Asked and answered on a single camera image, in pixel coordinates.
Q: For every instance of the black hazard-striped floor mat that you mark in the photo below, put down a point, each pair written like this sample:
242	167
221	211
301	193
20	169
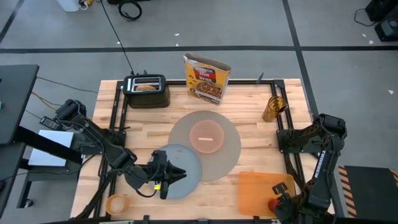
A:
370	189

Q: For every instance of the grey round placemat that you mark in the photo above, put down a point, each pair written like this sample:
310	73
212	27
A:
228	149

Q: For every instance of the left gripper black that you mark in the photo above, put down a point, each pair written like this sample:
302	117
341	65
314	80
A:
160	171

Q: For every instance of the black metal table frame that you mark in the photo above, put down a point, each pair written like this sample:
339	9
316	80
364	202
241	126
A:
174	82

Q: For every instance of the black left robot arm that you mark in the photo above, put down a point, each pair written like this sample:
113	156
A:
105	146

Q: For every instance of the toasted bagel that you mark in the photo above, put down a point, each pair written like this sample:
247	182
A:
146	87

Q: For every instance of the red apple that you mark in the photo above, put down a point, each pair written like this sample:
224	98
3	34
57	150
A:
272	205

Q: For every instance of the white sheet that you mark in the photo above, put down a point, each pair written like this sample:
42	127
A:
49	149

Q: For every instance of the black side desk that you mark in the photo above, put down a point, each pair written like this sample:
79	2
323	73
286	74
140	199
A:
15	93

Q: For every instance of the black floor equipment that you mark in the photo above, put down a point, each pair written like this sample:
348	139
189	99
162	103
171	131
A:
385	18

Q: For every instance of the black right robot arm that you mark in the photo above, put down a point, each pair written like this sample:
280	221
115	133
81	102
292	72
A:
320	174

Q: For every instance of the translucent orange tray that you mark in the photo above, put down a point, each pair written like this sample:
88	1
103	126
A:
255	193

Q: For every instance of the black power adapter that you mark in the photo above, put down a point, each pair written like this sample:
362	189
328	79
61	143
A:
49	123

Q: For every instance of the white container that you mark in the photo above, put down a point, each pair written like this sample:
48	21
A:
68	4

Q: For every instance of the black caster wheel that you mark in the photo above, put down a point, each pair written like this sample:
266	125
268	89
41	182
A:
28	203

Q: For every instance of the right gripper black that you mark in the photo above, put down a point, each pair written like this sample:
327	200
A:
290	208

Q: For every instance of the black two-slot toaster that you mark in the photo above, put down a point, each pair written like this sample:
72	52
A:
149	98

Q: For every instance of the black spoon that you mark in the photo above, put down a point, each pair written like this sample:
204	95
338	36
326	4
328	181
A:
260	77

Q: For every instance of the yellow raisin bran cereal box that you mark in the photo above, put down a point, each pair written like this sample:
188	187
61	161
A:
206	81

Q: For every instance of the amber faceted drinking glass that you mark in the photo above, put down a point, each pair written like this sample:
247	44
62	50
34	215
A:
273	109

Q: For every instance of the translucent pink bowl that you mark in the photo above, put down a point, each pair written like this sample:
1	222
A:
206	132

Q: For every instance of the grey round plate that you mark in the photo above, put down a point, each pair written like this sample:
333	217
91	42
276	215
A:
189	165

